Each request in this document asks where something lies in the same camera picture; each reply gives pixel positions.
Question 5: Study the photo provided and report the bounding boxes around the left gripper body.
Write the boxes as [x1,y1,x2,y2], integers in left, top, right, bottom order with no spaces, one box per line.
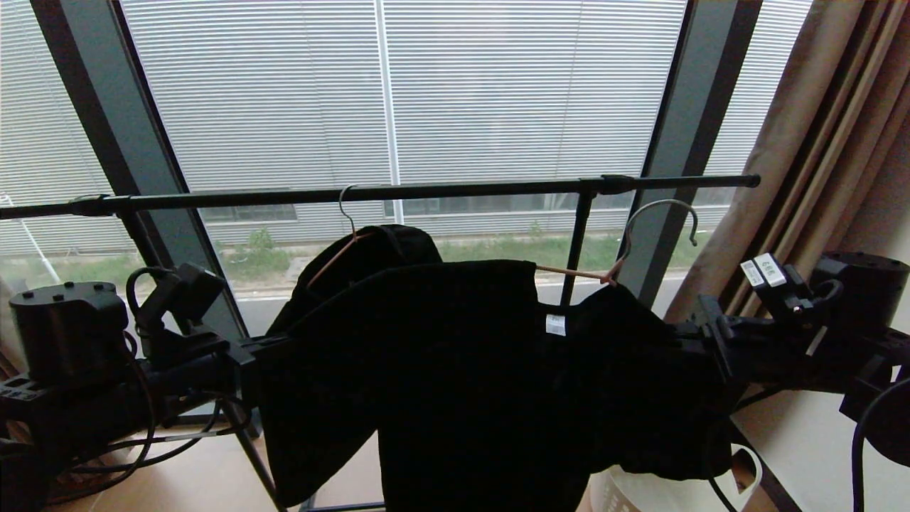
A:
[139,334,260,413]

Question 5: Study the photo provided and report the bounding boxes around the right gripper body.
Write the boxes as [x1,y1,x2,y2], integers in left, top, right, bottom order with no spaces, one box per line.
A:
[674,294,813,390]

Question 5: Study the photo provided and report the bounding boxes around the pink clothes hanger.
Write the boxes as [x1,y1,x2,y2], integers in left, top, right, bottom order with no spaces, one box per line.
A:
[306,183,376,289]
[533,199,700,287]

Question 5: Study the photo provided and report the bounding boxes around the black garment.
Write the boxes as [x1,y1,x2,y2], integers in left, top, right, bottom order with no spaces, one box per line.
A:
[259,225,445,509]
[252,260,737,512]

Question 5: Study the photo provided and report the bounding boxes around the white laundry basket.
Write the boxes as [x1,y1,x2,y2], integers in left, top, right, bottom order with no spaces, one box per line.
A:
[589,444,764,512]

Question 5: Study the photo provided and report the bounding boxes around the black clothes rack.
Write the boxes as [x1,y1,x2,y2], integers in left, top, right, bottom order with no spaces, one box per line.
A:
[0,174,760,512]

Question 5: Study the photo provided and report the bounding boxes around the beige curtain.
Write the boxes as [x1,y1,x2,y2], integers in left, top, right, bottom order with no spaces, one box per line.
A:
[665,0,910,326]
[0,274,22,378]

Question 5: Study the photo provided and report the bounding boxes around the window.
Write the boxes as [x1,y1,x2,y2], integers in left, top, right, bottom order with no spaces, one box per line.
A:
[0,0,815,342]

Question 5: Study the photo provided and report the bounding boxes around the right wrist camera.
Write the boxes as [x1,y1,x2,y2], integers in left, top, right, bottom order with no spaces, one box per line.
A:
[739,252,845,326]

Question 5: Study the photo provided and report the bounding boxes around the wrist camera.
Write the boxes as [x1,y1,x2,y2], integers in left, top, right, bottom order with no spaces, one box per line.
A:
[739,252,845,326]
[127,263,228,336]

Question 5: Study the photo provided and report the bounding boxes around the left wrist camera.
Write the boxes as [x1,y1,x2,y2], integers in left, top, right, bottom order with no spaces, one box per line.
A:
[127,263,228,336]

